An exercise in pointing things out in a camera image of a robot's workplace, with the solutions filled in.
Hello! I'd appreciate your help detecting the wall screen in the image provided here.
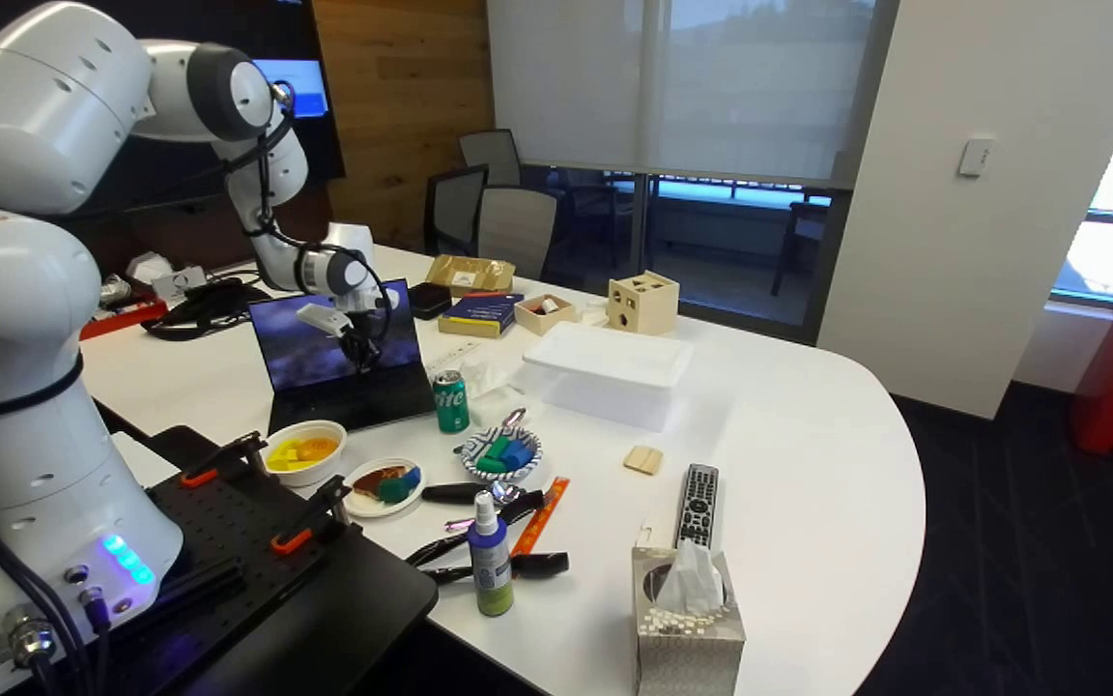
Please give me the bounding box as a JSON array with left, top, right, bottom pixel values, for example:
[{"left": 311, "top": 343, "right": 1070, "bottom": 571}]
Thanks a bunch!
[{"left": 244, "top": 53, "right": 333, "bottom": 125}]

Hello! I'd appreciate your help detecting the grey office chair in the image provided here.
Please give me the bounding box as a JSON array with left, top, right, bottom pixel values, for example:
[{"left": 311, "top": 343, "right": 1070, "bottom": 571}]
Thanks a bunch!
[{"left": 472, "top": 187, "right": 566, "bottom": 281}]

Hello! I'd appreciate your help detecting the white rectangular box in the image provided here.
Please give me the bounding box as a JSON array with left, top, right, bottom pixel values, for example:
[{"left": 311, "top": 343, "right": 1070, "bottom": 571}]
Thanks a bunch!
[{"left": 520, "top": 316, "right": 695, "bottom": 434}]

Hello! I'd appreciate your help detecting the grey remote control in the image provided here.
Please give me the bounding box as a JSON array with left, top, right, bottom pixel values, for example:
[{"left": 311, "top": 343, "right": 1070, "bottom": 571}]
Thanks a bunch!
[{"left": 670, "top": 461, "right": 725, "bottom": 554}]

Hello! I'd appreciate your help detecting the green spray bottle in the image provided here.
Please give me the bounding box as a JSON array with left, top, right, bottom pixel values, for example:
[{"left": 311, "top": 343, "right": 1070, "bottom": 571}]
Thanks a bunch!
[{"left": 463, "top": 488, "right": 520, "bottom": 621}]

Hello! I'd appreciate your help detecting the dark office chair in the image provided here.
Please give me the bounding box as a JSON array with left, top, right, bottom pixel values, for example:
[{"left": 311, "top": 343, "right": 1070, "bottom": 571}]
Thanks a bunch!
[
  {"left": 420, "top": 161, "right": 491, "bottom": 254},
  {"left": 457, "top": 125, "right": 527, "bottom": 193}
]

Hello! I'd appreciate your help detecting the black robot base board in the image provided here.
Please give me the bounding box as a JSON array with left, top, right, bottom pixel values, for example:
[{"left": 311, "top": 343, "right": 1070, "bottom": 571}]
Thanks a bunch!
[{"left": 7, "top": 421, "right": 445, "bottom": 696}]

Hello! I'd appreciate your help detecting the black cable bundle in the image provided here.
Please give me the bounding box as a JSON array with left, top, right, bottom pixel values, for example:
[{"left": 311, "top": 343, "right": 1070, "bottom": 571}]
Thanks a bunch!
[{"left": 141, "top": 273, "right": 268, "bottom": 343}]

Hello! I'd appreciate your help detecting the small wooden tile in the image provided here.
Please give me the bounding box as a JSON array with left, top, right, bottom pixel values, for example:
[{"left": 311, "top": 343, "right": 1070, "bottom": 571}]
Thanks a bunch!
[{"left": 618, "top": 441, "right": 670, "bottom": 479}]

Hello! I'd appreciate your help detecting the bowl with blue green blocks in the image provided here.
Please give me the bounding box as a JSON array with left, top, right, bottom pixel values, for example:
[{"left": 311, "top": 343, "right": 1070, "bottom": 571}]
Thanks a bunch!
[{"left": 457, "top": 421, "right": 547, "bottom": 491}]

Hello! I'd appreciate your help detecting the blue book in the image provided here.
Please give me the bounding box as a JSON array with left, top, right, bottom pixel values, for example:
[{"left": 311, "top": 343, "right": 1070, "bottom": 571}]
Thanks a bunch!
[{"left": 433, "top": 290, "right": 521, "bottom": 343}]

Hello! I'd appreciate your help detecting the black laptop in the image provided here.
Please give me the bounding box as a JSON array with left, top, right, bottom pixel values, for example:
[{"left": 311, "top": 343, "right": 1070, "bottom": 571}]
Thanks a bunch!
[{"left": 244, "top": 273, "right": 442, "bottom": 438}]

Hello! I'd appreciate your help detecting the white plate with coloured blocks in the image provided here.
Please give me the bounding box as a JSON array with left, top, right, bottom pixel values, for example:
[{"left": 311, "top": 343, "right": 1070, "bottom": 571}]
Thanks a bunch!
[{"left": 341, "top": 461, "right": 430, "bottom": 520}]

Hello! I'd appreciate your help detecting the red flat tool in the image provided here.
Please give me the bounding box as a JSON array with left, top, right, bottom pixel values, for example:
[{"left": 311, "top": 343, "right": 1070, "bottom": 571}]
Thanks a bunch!
[{"left": 79, "top": 296, "right": 173, "bottom": 343}]

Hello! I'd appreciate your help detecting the small wooden tray box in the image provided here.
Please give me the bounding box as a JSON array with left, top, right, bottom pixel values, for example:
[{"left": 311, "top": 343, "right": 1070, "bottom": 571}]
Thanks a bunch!
[{"left": 513, "top": 290, "right": 584, "bottom": 335}]

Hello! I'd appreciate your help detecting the white wall switch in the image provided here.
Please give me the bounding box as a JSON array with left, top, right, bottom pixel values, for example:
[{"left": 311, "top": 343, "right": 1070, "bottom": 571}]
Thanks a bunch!
[{"left": 951, "top": 131, "right": 999, "bottom": 183}]

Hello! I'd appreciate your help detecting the small black pouch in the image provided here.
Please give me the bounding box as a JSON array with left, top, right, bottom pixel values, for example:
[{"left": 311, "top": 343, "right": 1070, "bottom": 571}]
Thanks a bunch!
[{"left": 408, "top": 279, "right": 457, "bottom": 319}]

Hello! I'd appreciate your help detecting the black marker pen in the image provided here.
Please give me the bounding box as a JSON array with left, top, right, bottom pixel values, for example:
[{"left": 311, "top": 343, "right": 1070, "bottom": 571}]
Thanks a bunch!
[
  {"left": 418, "top": 479, "right": 511, "bottom": 508},
  {"left": 427, "top": 548, "right": 578, "bottom": 589}
]

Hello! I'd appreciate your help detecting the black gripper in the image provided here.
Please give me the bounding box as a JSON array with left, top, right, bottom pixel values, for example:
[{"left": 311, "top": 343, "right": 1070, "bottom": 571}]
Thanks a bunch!
[{"left": 325, "top": 285, "right": 395, "bottom": 379}]

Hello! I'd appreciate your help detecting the white bowl with yellow pieces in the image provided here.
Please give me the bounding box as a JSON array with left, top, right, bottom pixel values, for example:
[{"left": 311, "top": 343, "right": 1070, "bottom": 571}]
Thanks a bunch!
[{"left": 261, "top": 416, "right": 351, "bottom": 491}]

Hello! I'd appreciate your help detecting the tan cardboard box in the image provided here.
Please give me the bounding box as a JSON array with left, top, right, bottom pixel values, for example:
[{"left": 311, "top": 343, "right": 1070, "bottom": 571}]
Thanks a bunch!
[{"left": 420, "top": 252, "right": 520, "bottom": 303}]

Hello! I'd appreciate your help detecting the white roller blind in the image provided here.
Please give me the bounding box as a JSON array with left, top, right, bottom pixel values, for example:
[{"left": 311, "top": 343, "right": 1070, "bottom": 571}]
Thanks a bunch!
[{"left": 484, "top": 0, "right": 906, "bottom": 197}]

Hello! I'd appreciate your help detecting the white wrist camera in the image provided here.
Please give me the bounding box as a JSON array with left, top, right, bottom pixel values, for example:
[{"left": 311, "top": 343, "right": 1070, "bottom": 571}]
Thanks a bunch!
[{"left": 296, "top": 296, "right": 351, "bottom": 343}]

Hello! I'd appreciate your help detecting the silver tissue box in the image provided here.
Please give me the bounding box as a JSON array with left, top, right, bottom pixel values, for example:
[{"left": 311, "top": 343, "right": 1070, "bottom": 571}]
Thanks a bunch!
[{"left": 629, "top": 538, "right": 750, "bottom": 696}]

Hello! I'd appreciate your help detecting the black clamp orange tip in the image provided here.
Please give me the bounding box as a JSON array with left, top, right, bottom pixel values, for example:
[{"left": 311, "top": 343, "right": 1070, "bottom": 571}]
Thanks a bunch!
[
  {"left": 268, "top": 473, "right": 351, "bottom": 562},
  {"left": 180, "top": 430, "right": 271, "bottom": 496}
]

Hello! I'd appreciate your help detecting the orange ruler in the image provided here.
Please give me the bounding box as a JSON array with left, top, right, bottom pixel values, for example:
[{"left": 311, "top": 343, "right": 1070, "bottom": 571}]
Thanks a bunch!
[{"left": 508, "top": 475, "right": 578, "bottom": 562}]

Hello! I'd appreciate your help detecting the wooden cube with holes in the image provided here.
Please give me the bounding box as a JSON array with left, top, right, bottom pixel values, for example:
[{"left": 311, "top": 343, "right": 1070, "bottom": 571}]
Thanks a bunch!
[{"left": 603, "top": 267, "right": 685, "bottom": 339}]

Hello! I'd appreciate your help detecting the green drink can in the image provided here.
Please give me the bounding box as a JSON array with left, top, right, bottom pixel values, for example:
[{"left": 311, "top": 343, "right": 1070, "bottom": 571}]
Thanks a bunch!
[{"left": 433, "top": 368, "right": 477, "bottom": 438}]

